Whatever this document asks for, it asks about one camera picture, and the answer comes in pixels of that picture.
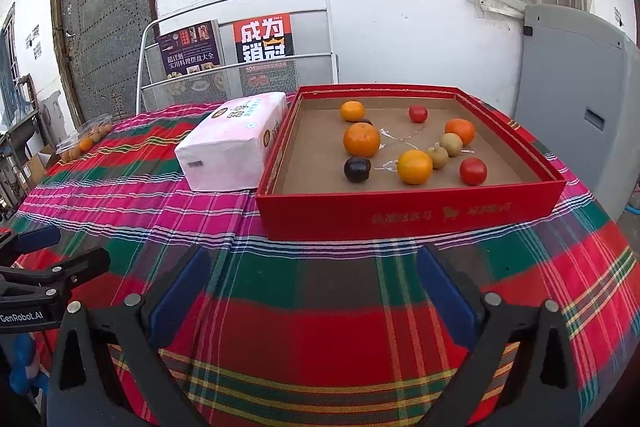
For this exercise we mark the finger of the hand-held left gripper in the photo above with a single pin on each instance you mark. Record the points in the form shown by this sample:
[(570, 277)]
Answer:
[(37, 236), (85, 264)]

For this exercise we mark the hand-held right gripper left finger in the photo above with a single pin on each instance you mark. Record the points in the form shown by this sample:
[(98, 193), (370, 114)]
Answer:
[(177, 292)]

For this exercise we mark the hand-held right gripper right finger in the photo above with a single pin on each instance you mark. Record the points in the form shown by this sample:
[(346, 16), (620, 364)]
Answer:
[(445, 297)]

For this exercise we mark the red cardboard box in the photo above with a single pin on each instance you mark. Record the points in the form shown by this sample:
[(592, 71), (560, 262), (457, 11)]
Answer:
[(400, 217)]

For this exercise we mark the red tomato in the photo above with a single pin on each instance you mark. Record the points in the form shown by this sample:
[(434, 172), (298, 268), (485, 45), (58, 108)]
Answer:
[(473, 171), (417, 114)]

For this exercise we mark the yellow-green round fruit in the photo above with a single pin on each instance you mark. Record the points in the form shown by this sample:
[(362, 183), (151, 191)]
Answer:
[(437, 156), (452, 144)]

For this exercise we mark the dark purple plum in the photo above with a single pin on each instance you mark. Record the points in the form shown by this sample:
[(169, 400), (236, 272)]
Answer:
[(368, 122), (357, 169)]

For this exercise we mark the large orange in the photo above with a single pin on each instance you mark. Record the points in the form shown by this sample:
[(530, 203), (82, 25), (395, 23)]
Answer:
[(361, 140)]

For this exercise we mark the blue plastic object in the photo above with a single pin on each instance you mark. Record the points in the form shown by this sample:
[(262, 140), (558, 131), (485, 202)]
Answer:
[(20, 357)]

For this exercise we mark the brown cardboard box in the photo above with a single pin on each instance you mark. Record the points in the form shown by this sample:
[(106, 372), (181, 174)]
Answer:
[(35, 167)]

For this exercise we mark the clear plastic fruit container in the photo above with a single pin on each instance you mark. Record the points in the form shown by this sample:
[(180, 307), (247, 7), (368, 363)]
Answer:
[(85, 142)]

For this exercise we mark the red green plaid tablecloth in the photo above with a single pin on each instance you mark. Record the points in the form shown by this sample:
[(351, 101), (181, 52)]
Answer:
[(320, 287)]

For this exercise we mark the white tissue pack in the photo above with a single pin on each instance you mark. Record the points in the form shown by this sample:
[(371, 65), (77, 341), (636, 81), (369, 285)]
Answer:
[(225, 157)]

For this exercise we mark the blue framed window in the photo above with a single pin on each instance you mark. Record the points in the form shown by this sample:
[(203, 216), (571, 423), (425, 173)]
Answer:
[(7, 57)]

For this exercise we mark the blue bowl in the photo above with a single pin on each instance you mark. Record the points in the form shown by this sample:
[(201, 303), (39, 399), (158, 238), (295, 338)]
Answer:
[(634, 209)]

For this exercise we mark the dark blue cookbook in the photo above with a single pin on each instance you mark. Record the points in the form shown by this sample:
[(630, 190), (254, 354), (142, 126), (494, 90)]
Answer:
[(190, 57)]

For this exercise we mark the studded grey metal door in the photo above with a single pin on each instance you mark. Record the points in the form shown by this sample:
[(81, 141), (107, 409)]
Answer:
[(105, 7)]

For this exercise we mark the grey plastic appliance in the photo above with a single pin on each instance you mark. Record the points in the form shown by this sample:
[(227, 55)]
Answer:
[(570, 82)]

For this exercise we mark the white metal mesh rack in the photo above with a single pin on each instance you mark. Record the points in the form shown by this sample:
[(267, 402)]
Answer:
[(315, 72)]

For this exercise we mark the orange and black book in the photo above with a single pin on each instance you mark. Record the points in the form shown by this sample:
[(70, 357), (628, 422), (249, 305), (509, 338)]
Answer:
[(260, 37)]

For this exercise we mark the small wall sticker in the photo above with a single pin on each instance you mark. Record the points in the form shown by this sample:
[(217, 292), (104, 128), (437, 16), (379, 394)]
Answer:
[(34, 42)]

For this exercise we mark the small wall notice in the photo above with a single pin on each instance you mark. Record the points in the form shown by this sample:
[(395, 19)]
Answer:
[(618, 17)]

